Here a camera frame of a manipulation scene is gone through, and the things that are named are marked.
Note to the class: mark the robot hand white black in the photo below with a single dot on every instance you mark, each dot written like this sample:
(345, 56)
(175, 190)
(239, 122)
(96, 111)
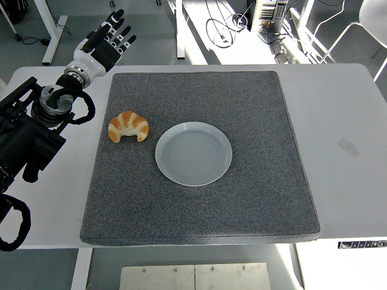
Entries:
(99, 54)

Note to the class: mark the golden croissant bread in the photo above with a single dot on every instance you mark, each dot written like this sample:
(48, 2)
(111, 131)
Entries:
(128, 121)

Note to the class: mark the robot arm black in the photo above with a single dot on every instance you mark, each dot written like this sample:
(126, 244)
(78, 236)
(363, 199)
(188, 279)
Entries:
(30, 136)

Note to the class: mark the round pale grey plate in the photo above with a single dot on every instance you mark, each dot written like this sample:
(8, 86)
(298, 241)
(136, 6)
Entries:
(193, 157)

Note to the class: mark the grey metal plate with screws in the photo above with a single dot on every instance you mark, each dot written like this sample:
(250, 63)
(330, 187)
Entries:
(157, 278)

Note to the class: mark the white desk leg with foot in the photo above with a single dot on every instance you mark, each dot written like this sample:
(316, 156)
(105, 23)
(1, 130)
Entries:
(54, 39)

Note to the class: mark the thin leg with caster wheel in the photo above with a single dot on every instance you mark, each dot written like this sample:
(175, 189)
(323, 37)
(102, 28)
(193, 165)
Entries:
(18, 37)

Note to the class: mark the silver computer tower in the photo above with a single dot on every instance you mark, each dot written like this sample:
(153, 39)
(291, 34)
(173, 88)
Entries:
(269, 15)

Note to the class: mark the grey speckled mat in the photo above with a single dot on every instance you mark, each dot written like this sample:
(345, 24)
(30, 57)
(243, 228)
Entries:
(211, 211)

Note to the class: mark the white table leg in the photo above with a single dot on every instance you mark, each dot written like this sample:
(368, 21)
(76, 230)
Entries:
(81, 269)

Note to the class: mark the white chair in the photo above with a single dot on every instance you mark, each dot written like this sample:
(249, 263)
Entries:
(375, 15)

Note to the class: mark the table control panel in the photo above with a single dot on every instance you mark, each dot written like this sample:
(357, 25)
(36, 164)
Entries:
(362, 244)

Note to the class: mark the white upright frame post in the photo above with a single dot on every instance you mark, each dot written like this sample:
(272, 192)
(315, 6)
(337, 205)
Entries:
(180, 45)

